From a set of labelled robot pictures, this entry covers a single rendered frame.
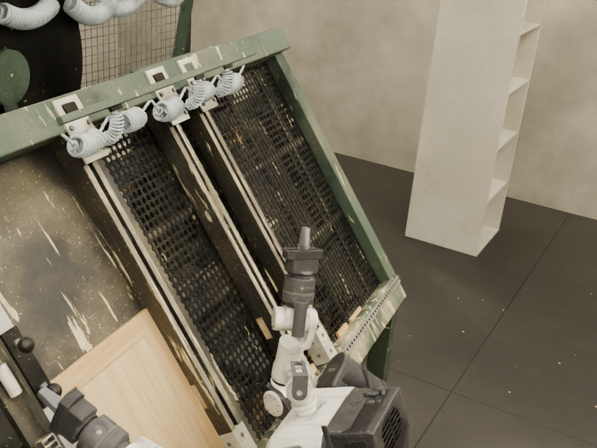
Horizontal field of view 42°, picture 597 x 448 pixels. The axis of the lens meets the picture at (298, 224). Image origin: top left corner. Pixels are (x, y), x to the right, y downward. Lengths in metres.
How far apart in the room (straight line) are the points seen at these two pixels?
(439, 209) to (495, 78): 1.07
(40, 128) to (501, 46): 3.96
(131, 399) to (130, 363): 0.10
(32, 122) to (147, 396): 0.79
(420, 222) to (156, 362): 4.06
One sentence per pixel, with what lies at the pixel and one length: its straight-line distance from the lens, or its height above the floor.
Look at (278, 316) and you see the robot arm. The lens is 2.16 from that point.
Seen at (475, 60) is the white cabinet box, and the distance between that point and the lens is 5.67.
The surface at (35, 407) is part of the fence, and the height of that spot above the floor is 1.33.
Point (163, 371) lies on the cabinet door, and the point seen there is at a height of 1.21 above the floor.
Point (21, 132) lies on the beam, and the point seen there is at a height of 1.87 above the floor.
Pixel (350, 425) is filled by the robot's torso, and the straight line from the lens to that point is 1.84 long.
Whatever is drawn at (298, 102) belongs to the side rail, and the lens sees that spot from 3.41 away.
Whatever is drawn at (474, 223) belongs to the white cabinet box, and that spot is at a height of 0.26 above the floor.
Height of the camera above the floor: 2.53
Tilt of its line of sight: 24 degrees down
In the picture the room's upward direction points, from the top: 5 degrees clockwise
